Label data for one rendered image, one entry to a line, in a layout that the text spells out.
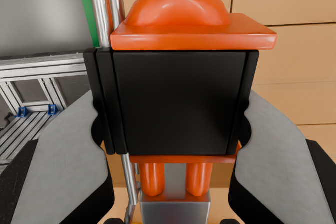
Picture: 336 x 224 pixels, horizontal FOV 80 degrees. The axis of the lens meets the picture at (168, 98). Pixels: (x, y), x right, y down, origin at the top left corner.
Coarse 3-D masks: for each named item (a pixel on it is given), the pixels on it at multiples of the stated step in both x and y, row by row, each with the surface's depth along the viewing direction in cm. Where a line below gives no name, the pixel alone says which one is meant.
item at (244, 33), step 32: (128, 32) 9; (160, 32) 9; (192, 32) 9; (224, 32) 9; (256, 32) 9; (128, 64) 9; (160, 64) 9; (192, 64) 9; (224, 64) 9; (256, 64) 9; (128, 96) 10; (160, 96) 10; (192, 96) 10; (224, 96) 10; (128, 128) 12; (160, 128) 12; (192, 128) 12; (224, 128) 12; (160, 160) 13; (192, 160) 13; (224, 160) 13
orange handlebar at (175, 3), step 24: (144, 0) 10; (168, 0) 9; (192, 0) 9; (216, 0) 10; (144, 24) 10; (168, 24) 10; (192, 24) 10; (216, 24) 10; (144, 168) 16; (192, 168) 16; (144, 192) 18; (192, 192) 17
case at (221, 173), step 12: (240, 144) 49; (108, 156) 47; (120, 156) 46; (120, 168) 44; (216, 168) 43; (228, 168) 43; (120, 180) 41; (216, 180) 41; (228, 180) 41; (120, 192) 41; (216, 192) 40; (120, 204) 43; (216, 204) 43; (228, 204) 43; (108, 216) 46; (120, 216) 45; (216, 216) 45; (228, 216) 45
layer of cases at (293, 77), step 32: (128, 0) 58; (224, 0) 58; (256, 0) 58; (288, 0) 58; (320, 0) 58; (288, 32) 63; (320, 32) 62; (288, 64) 68; (320, 64) 68; (288, 96) 75; (320, 96) 75; (320, 128) 83
